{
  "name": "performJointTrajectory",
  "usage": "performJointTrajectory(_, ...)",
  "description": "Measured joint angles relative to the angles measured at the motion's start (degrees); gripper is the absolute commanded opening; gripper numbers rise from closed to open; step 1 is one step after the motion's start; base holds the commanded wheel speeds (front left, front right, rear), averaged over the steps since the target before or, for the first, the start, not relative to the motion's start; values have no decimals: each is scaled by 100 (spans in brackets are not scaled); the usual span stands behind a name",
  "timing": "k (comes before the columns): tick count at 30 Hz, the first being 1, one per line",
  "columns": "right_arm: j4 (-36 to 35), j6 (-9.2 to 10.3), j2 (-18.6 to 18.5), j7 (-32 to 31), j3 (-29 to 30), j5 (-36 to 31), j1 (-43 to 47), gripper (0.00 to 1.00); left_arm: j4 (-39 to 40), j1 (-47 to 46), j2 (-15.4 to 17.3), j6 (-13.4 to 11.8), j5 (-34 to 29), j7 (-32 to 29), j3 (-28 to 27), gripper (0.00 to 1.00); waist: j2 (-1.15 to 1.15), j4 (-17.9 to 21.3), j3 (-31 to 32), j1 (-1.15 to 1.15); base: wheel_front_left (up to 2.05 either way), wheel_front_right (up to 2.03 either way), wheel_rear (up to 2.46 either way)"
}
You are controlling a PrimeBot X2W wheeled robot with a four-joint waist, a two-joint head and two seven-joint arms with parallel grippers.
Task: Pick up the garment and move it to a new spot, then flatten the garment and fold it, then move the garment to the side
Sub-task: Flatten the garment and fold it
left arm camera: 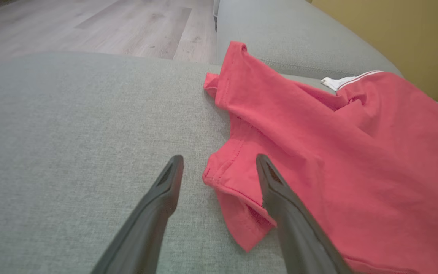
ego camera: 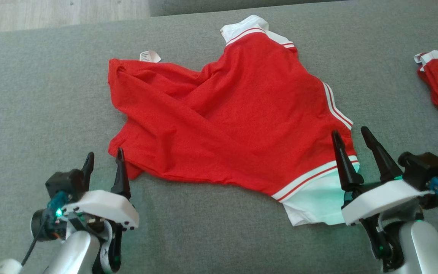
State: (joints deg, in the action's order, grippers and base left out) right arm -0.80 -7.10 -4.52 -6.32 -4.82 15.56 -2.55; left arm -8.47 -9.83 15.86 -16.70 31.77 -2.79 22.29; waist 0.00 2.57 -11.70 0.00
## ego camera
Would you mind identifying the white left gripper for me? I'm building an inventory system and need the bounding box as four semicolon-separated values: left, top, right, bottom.
31;148;140;243

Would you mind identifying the large grey sofa seat cushion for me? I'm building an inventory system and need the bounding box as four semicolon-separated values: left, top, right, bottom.
0;0;438;274

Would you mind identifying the red jersey with white sleeves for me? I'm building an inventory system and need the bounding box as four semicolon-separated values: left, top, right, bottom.
108;14;360;227

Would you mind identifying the small grey sofa cushion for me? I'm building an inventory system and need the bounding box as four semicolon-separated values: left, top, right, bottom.
149;0;349;17

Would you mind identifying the white cable clip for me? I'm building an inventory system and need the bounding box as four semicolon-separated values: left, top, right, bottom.
0;259;22;274

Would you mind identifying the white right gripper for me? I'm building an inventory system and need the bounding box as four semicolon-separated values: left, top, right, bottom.
332;126;435;226

